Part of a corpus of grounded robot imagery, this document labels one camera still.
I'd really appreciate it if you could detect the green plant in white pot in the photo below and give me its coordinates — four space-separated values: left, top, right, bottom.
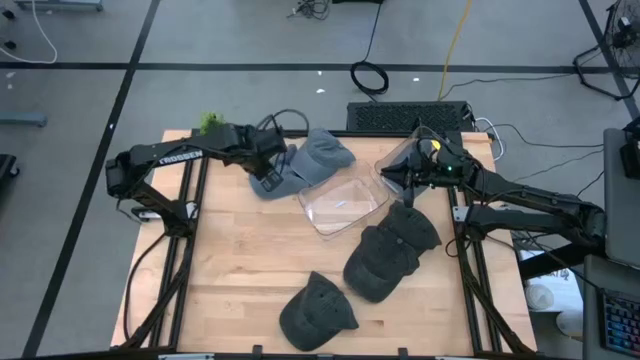
198 110 227 137

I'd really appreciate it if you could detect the white floor cable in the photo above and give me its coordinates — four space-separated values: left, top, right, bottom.
0 0 59 65

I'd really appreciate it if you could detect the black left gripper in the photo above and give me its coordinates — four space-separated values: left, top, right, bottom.
234 123 290 195

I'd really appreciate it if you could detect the white computer cable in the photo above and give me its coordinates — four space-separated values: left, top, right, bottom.
473 116 507 162

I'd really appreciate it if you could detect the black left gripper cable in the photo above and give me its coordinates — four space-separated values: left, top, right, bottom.
257 108 312 147

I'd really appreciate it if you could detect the grey table foot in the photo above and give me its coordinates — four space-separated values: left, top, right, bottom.
0 111 49 128
13 0 105 13

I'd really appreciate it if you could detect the black floor cable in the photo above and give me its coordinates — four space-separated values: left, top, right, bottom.
482 122 605 150
438 72 576 101

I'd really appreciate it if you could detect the light blue-grey baseball cap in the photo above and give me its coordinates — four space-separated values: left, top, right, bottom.
289 127 357 187
248 143 312 202

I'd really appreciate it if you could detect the grey laptop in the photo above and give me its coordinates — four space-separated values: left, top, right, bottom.
602 127 640 270

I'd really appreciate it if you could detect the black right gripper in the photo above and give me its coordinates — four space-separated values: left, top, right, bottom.
379 144 479 210

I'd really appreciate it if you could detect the coiled black cable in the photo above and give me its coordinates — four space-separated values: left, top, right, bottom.
348 0 391 97

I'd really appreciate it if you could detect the black mesh computer case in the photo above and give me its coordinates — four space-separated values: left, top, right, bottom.
345 100 476 134

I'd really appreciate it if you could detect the black aluminium table frame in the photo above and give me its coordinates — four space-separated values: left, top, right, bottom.
118 127 537 357

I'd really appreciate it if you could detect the yellow cable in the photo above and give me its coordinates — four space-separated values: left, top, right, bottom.
437 0 474 102

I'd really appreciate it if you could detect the black floor fan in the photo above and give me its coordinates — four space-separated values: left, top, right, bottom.
572 0 640 102

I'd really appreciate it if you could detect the backlit keyboard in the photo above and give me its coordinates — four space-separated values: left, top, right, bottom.
598 288 640 359

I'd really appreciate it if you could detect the black chair base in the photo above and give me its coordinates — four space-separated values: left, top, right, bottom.
0 153 21 185

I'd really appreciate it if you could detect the black cable bundle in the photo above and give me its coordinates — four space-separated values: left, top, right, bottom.
286 0 332 21

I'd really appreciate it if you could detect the black desk device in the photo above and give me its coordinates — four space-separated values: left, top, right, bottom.
618 117 640 181

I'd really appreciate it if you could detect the white cardboard box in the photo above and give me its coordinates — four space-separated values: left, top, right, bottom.
519 249 585 341

